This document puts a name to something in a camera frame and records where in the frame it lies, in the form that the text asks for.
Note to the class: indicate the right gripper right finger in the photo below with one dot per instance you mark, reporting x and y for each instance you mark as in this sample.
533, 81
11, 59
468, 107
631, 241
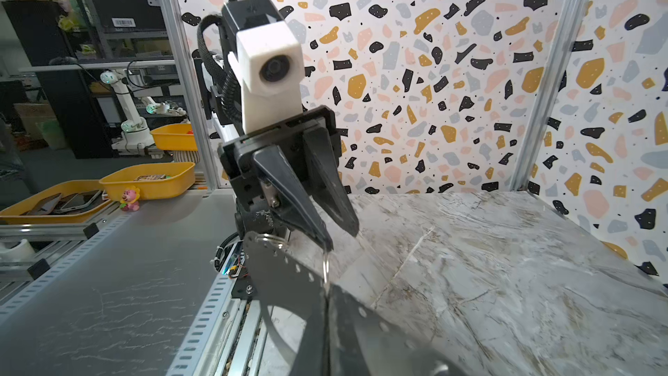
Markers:
361, 342

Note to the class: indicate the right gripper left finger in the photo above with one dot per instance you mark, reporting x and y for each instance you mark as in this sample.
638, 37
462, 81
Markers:
314, 349

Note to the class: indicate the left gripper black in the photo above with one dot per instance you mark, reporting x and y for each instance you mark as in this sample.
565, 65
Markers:
286, 175

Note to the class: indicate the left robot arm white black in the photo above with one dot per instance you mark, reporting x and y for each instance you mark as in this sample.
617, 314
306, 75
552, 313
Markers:
216, 39

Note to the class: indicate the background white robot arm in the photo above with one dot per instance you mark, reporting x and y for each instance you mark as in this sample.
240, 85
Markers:
136, 138

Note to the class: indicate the yellow tray far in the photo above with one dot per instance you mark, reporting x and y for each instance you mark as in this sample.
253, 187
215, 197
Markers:
175, 137

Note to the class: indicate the yellow tray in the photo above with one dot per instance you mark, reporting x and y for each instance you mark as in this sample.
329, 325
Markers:
153, 181
71, 202
175, 137

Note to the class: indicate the yellow tray near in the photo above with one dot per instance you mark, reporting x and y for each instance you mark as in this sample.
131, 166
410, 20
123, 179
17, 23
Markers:
153, 181

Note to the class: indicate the pink toy figure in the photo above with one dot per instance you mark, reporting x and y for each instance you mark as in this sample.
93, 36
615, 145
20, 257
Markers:
130, 199

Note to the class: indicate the black cabinet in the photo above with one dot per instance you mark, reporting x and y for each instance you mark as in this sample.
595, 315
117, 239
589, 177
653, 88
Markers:
68, 92

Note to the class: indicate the yellow tray left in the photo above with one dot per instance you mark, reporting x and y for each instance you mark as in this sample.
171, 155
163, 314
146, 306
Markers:
71, 202

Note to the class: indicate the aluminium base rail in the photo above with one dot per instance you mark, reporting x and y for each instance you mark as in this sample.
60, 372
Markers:
239, 342

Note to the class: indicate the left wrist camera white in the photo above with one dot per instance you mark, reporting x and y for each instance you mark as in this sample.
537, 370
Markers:
269, 66

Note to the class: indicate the white perforated cable duct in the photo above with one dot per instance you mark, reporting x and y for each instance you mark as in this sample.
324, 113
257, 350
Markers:
190, 356

